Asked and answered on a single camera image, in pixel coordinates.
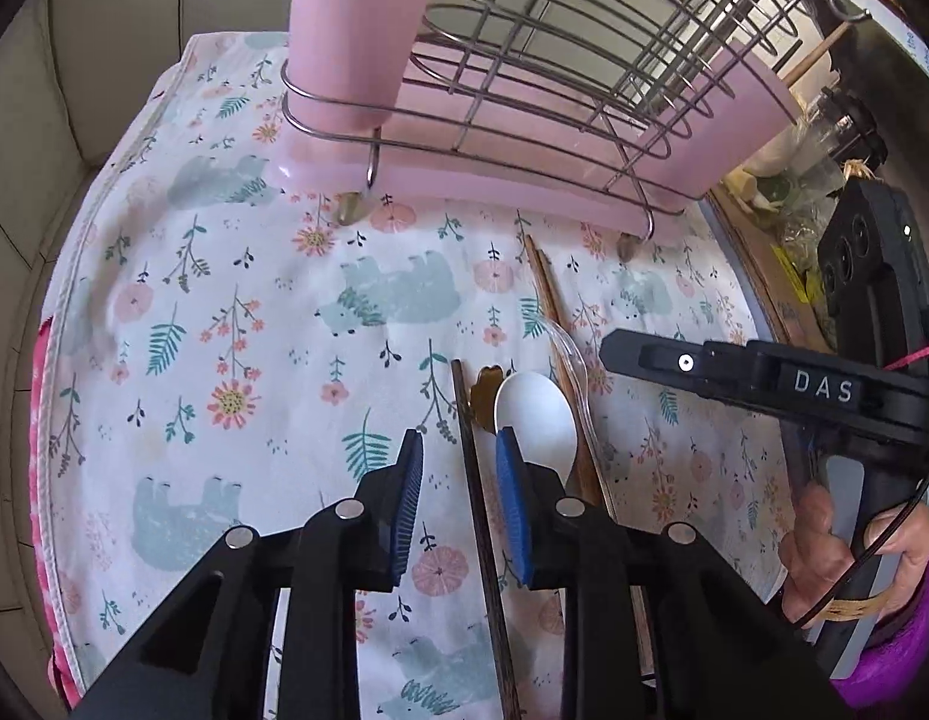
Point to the brown wooden chopstick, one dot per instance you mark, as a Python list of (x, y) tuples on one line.
[(539, 277), (816, 52), (552, 279)]

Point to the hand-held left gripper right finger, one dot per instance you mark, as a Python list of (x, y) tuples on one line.
[(513, 510)]

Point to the person's right hand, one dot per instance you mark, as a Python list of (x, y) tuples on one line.
[(809, 562)]

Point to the pink plastic drip tray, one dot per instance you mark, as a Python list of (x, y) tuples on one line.
[(472, 180)]

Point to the white plastic spoon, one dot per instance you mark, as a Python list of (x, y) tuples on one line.
[(535, 412)]

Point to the clear plastic bag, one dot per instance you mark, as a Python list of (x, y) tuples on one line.
[(798, 221)]

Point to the dark brown chopstick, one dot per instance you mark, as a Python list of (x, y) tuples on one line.
[(479, 510)]

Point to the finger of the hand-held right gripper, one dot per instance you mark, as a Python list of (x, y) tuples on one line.
[(659, 360)]

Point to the gold metal spoon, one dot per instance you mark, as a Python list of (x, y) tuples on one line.
[(485, 397)]

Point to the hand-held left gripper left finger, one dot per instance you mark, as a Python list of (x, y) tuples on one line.
[(408, 495)]

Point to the clear plastic spoon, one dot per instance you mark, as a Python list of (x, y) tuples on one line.
[(569, 345)]

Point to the grey kitchen cabinet unit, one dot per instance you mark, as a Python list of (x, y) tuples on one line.
[(97, 52)]

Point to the green onions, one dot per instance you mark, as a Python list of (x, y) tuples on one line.
[(861, 169)]

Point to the floral printed cloth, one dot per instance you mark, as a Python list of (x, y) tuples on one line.
[(209, 240)]

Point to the pink plastic utensil cup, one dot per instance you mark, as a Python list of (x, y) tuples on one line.
[(734, 135), (344, 30)]

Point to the napa cabbage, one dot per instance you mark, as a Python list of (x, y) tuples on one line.
[(771, 157)]

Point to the black blender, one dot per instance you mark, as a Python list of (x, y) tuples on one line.
[(846, 127)]

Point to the ginger piece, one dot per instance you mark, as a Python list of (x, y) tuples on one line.
[(738, 184)]

